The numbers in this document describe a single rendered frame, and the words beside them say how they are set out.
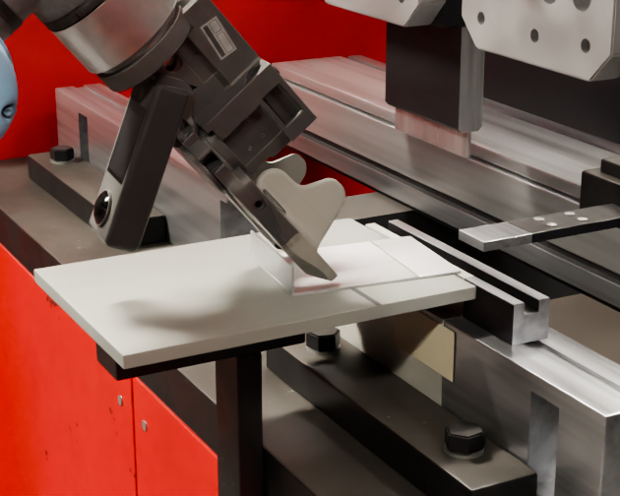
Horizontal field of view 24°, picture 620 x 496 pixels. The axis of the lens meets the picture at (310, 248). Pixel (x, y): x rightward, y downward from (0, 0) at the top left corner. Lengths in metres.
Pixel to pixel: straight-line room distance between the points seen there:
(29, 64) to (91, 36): 0.92
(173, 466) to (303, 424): 0.19
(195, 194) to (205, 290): 0.42
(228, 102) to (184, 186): 0.50
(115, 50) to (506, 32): 0.24
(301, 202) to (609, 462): 0.27
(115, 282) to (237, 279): 0.09
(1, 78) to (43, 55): 1.08
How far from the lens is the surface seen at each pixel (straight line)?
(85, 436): 1.47
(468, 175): 1.46
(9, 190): 1.70
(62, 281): 1.02
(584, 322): 3.70
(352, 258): 1.05
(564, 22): 0.85
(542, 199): 1.36
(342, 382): 1.08
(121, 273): 1.04
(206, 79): 0.95
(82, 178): 1.63
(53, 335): 1.51
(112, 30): 0.90
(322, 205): 0.97
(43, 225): 1.57
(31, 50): 1.82
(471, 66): 1.01
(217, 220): 1.36
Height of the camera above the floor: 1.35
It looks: 19 degrees down
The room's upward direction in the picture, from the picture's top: straight up
